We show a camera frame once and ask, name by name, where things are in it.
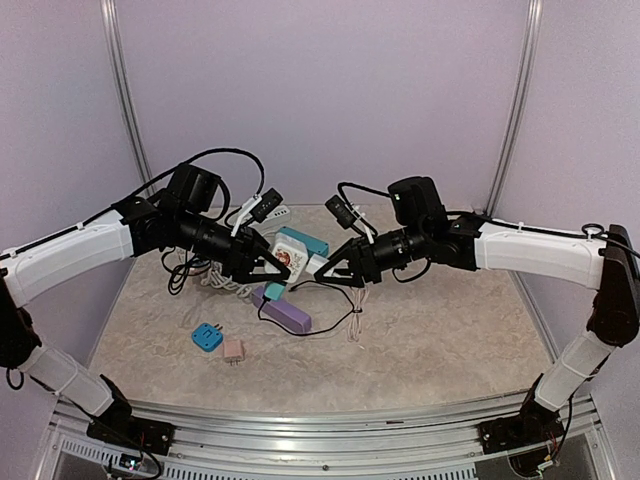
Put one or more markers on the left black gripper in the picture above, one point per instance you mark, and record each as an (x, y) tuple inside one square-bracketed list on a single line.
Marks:
[(249, 242)]

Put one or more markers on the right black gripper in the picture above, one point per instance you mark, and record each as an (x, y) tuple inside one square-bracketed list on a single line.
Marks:
[(361, 255)]

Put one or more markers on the white cube socket with sticker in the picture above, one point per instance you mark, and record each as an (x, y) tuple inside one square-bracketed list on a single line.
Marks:
[(292, 253)]

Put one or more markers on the purple rectangular power block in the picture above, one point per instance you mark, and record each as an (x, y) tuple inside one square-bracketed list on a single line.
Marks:
[(281, 312)]

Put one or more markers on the pink plug adapter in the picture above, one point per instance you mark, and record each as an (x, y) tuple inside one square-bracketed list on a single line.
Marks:
[(233, 351)]

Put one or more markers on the blue plug adapter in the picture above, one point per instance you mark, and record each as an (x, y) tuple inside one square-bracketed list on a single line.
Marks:
[(208, 337)]

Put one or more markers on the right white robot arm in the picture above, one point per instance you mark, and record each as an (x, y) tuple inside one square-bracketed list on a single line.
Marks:
[(596, 258)]

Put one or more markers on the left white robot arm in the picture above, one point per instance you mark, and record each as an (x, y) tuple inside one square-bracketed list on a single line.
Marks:
[(130, 228)]

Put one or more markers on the teal rectangular power block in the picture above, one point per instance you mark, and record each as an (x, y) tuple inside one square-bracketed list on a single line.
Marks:
[(313, 244)]

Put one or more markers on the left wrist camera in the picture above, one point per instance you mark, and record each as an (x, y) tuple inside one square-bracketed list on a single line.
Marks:
[(256, 209)]

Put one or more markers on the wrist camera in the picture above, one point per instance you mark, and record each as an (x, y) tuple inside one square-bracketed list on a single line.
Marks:
[(256, 209), (346, 217)]

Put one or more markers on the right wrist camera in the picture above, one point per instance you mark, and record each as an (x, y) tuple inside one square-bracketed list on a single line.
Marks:
[(346, 217)]

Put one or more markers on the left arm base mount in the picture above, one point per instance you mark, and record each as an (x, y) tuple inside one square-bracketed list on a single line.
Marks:
[(118, 426)]

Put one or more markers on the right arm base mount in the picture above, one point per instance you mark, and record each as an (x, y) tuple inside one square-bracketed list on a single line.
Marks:
[(532, 424)]

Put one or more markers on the left aluminium corner post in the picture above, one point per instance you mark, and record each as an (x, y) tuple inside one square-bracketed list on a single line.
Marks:
[(117, 61)]

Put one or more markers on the aluminium corner post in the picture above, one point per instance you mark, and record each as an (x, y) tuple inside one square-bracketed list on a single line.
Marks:
[(518, 104), (117, 61)]

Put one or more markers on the right aluminium corner post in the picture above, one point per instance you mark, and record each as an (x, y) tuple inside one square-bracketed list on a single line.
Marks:
[(518, 104)]

